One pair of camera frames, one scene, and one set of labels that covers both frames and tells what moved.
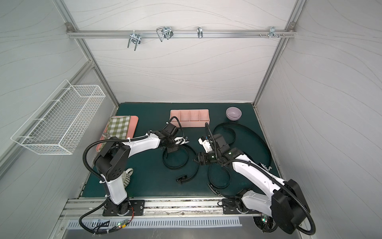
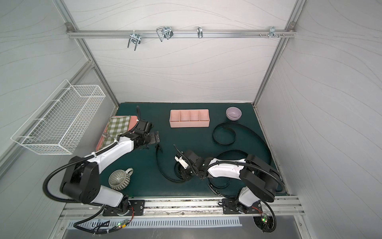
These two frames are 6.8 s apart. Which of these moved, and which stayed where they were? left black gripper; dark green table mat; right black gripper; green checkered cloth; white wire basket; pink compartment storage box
Moved: right black gripper; left black gripper
Stayed: green checkered cloth; pink compartment storage box; dark green table mat; white wire basket
